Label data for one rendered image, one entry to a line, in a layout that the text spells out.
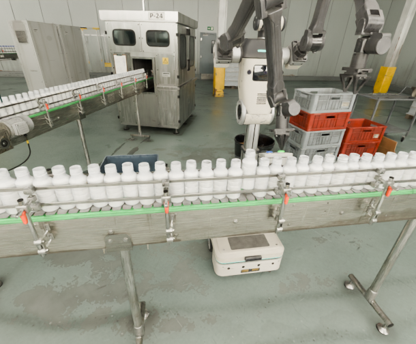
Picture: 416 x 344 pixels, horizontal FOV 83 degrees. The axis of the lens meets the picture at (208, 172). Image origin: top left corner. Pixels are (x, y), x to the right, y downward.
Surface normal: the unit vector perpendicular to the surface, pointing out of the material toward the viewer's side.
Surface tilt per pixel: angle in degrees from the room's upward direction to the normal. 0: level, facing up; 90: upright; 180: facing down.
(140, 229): 90
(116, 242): 90
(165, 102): 90
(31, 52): 90
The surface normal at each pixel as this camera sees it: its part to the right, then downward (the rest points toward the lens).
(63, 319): 0.04, -0.88
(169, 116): -0.12, 0.43
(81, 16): 0.16, 0.47
